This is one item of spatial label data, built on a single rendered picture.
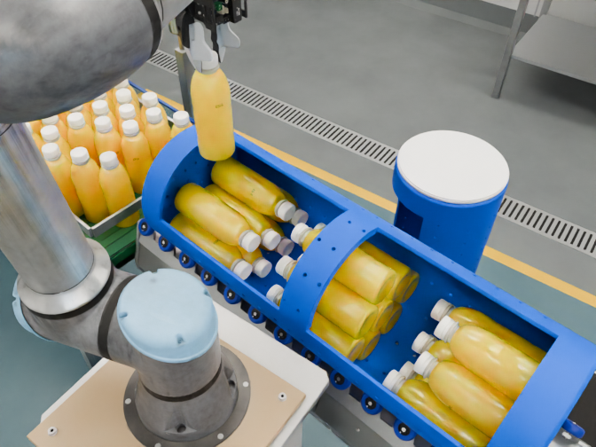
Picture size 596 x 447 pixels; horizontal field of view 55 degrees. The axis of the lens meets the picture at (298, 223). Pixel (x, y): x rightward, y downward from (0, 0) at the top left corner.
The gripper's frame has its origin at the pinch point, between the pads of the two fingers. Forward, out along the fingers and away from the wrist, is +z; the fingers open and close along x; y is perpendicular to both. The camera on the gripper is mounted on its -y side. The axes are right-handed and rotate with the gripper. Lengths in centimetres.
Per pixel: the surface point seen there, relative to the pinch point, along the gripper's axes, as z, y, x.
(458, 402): 33, 63, -7
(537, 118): 142, -7, 245
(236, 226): 31.3, 9.8, -5.0
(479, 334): 25, 60, 1
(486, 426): 33, 68, -8
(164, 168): 24.3, -7.7, -7.7
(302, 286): 26.9, 31.9, -10.0
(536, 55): 112, -23, 257
